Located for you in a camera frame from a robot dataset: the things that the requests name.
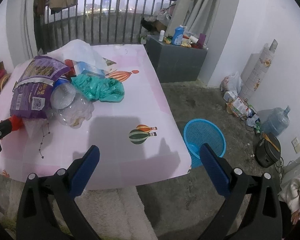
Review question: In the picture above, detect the purple snack bag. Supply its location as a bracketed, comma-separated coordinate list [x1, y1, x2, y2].
[10, 56, 70, 119]

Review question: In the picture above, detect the clear Pepsi plastic bottle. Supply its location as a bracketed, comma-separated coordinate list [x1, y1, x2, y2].
[50, 78, 94, 129]

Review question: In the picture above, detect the person's right forearm sleeve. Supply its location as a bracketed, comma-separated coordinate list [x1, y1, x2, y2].
[278, 175, 300, 214]

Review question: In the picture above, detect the white floor trash bag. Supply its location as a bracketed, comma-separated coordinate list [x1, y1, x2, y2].
[219, 72, 243, 96]

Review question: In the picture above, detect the person's right hand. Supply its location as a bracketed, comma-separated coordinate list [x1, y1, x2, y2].
[291, 211, 300, 225]

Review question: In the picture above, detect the black rice cooker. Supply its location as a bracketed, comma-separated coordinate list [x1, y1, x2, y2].
[255, 133, 281, 168]

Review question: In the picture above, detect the small blue white box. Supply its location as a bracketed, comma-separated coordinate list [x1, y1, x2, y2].
[74, 61, 106, 79]

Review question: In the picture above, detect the blue plastic waste basket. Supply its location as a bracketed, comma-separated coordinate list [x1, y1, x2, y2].
[183, 119, 226, 168]

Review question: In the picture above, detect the white plastic bag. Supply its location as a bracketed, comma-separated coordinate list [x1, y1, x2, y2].
[47, 39, 107, 70]

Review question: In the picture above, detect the floor pile of cartons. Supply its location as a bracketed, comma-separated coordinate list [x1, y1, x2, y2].
[223, 91, 260, 128]

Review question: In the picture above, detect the teal plastic bag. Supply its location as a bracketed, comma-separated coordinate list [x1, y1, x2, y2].
[71, 74, 125, 103]

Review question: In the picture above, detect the rolled printed wallpaper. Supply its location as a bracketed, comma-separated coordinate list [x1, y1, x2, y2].
[239, 39, 278, 102]

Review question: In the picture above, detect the metal balcony railing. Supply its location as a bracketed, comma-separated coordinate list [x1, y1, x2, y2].
[34, 0, 176, 53]

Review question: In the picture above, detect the dark grey cabinet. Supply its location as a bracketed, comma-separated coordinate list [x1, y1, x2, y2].
[145, 35, 207, 83]

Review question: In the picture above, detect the purple cup on cabinet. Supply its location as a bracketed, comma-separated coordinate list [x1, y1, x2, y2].
[197, 33, 206, 48]

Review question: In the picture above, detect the small white bottle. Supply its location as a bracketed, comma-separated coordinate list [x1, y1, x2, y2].
[159, 30, 165, 42]

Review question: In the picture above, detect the blue detergent bottle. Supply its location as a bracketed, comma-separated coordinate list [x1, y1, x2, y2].
[171, 25, 187, 46]

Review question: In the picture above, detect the grey curtain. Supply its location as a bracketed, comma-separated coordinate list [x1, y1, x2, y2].
[166, 0, 221, 40]

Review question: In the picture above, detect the wall power socket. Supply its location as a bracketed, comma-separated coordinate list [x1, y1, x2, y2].
[292, 137, 300, 154]

